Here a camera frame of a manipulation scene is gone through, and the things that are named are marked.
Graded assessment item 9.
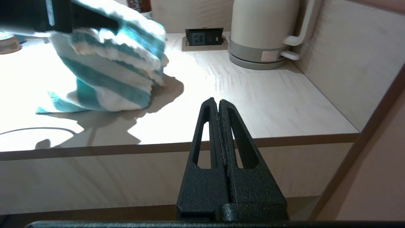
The teal white striped towel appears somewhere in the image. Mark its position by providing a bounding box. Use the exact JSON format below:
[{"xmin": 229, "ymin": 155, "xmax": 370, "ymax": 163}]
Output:
[{"xmin": 35, "ymin": 0, "xmax": 169, "ymax": 114}]

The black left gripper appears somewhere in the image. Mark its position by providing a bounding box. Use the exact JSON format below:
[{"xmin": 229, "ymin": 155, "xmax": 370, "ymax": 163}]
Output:
[{"xmin": 0, "ymin": 0, "xmax": 120, "ymax": 34}]

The dark drink bottle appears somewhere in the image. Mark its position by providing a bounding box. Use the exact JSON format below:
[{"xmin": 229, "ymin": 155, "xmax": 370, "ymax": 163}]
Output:
[{"xmin": 126, "ymin": 0, "xmax": 153, "ymax": 20}]

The recessed black power socket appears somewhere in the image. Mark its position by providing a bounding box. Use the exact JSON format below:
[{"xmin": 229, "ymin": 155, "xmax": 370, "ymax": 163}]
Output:
[{"xmin": 181, "ymin": 28, "xmax": 229, "ymax": 52}]

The cream electric kettle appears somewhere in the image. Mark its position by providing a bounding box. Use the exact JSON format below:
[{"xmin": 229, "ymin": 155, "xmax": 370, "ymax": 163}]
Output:
[{"xmin": 230, "ymin": 0, "xmax": 323, "ymax": 62}]

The grey kettle base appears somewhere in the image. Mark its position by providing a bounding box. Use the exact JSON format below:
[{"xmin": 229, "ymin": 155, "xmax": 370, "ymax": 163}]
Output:
[{"xmin": 227, "ymin": 36, "xmax": 300, "ymax": 70}]

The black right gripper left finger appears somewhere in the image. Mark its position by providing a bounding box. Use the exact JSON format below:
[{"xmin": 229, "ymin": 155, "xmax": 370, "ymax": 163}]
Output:
[{"xmin": 176, "ymin": 97, "xmax": 229, "ymax": 222}]

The amber tea bottle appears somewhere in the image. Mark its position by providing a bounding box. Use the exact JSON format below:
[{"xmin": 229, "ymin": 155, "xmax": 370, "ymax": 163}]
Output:
[{"xmin": 0, "ymin": 31, "xmax": 22, "ymax": 55}]

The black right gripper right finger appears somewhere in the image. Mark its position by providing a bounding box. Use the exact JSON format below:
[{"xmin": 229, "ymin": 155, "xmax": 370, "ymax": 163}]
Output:
[{"xmin": 218, "ymin": 99, "xmax": 289, "ymax": 222}]

